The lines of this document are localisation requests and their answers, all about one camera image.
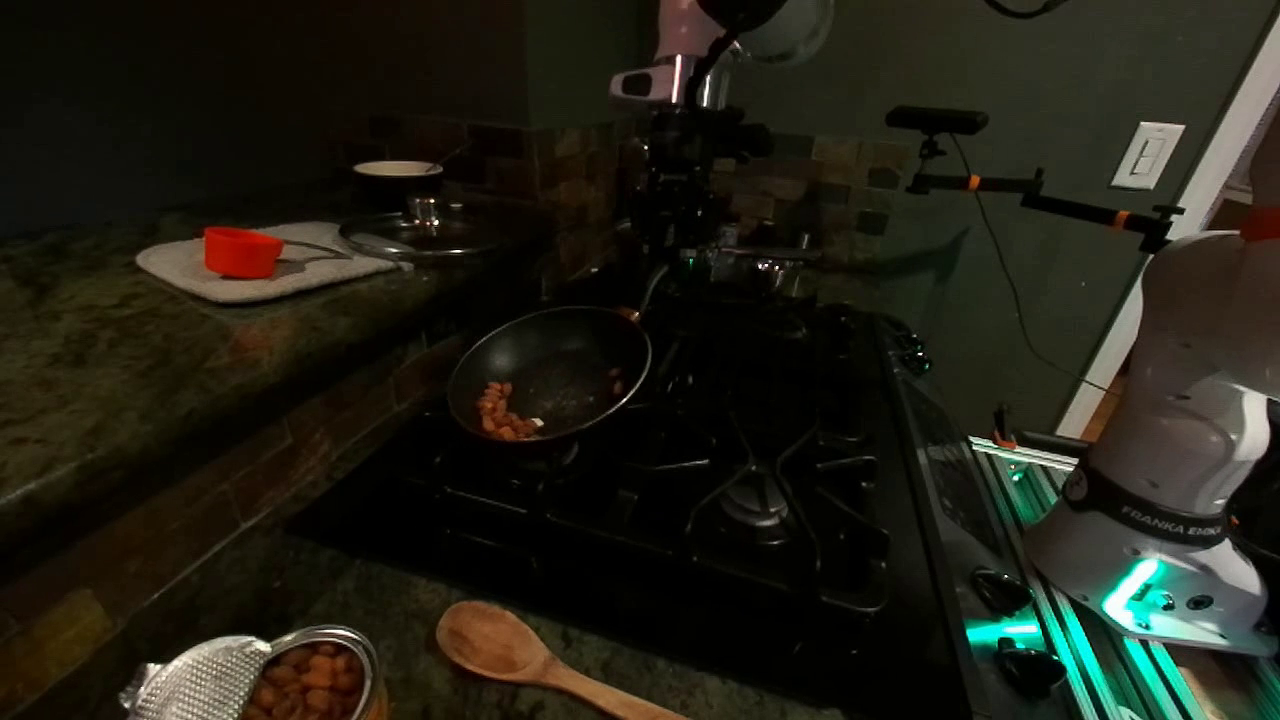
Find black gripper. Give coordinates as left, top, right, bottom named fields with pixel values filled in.
left=636, top=111, right=752, bottom=275

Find black frying pan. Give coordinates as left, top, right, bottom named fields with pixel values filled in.
left=444, top=259, right=675, bottom=451

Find cooked beans in pan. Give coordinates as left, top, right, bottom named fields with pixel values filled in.
left=473, top=374, right=549, bottom=443

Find black gas stove top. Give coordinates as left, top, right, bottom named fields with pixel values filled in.
left=375, top=257, right=973, bottom=683

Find glass pot lid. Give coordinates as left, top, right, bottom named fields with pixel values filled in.
left=337, top=191, right=487, bottom=263

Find black mug white rim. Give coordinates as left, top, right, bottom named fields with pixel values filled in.
left=349, top=155, right=448, bottom=219

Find round gas burner cap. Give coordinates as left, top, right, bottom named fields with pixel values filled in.
left=717, top=469, right=808, bottom=535

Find white cutting board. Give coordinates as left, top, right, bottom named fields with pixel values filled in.
left=132, top=217, right=405, bottom=308

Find red measuring cup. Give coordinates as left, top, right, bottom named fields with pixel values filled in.
left=200, top=222, right=294, bottom=285

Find wooden spoon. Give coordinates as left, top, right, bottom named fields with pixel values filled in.
left=431, top=597, right=688, bottom=720

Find open tin can of beans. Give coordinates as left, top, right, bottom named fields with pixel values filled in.
left=242, top=624, right=388, bottom=720

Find black camera on stand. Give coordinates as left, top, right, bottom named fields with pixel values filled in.
left=882, top=105, right=992, bottom=140

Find black articulated camera stand arm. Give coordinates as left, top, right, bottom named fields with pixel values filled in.
left=901, top=132, right=1190, bottom=257

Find black hanging cable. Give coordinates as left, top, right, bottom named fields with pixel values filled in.
left=981, top=0, right=1072, bottom=25

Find white wall light switch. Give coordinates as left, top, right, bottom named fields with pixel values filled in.
left=1107, top=115, right=1190, bottom=195

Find aluminium frame rail green lit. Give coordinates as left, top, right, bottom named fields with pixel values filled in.
left=955, top=429, right=1280, bottom=720

